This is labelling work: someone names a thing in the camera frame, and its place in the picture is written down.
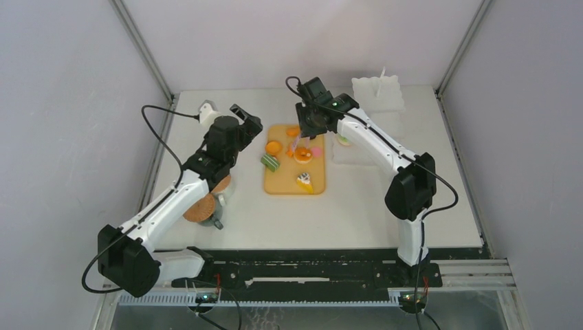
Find pink handled metal tongs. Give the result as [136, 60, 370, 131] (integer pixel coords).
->
[289, 134, 311, 154]

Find green frosted donut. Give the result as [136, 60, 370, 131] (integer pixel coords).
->
[336, 135, 351, 146]

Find yellow cream cake slice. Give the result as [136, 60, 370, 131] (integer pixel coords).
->
[296, 173, 314, 195]

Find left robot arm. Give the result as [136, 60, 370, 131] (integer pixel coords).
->
[94, 101, 263, 298]

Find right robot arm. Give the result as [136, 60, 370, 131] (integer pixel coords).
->
[290, 77, 437, 286]

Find orange round tart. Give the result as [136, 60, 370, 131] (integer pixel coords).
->
[265, 140, 283, 157]

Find pink macaron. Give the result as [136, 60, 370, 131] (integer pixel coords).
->
[311, 146, 323, 158]

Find green layered cake slice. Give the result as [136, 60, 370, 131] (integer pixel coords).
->
[261, 154, 281, 173]

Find orange glazed donut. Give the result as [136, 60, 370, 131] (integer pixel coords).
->
[294, 147, 314, 164]

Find yellow serving tray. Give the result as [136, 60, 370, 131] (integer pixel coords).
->
[263, 124, 326, 195]

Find white three tier stand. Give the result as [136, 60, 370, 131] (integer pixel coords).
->
[331, 71, 406, 166]

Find grey mug with rattan lid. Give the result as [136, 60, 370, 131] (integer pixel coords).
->
[183, 193, 223, 230]

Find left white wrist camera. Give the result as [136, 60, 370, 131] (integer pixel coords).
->
[198, 100, 222, 129]

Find left black camera cable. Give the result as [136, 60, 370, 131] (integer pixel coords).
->
[80, 104, 208, 295]

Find black camera cable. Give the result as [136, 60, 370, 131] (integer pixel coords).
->
[285, 75, 460, 330]
[80, 104, 208, 295]

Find right black camera cable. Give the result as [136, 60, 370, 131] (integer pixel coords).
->
[285, 75, 460, 330]

